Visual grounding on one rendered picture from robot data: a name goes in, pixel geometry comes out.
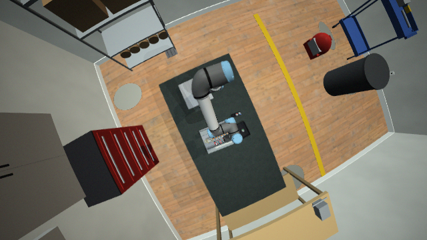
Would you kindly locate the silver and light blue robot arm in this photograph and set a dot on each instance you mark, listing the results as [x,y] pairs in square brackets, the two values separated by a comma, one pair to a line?
[202,85]

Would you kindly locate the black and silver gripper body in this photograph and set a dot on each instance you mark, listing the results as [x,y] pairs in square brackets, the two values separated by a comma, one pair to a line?
[226,138]

